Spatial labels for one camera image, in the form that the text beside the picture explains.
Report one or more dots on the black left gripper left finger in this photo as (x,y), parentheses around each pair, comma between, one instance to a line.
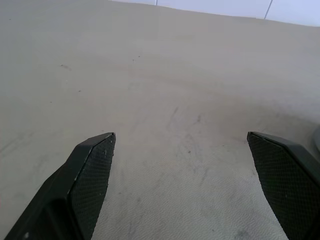
(75,190)

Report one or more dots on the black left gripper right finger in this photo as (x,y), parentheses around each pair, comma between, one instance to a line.
(287,180)

